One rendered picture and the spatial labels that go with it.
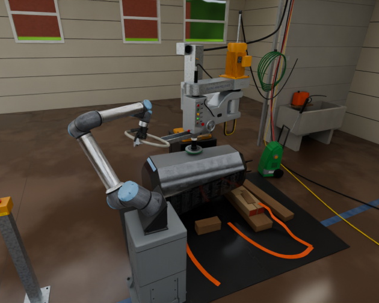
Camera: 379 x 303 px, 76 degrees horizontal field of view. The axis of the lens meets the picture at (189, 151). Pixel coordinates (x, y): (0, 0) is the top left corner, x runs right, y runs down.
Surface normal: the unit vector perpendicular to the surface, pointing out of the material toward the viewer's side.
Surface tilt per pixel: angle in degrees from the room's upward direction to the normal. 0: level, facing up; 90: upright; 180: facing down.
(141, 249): 90
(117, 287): 0
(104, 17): 90
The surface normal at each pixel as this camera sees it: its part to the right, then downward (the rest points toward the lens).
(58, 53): 0.42, 0.40
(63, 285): 0.02, -0.90
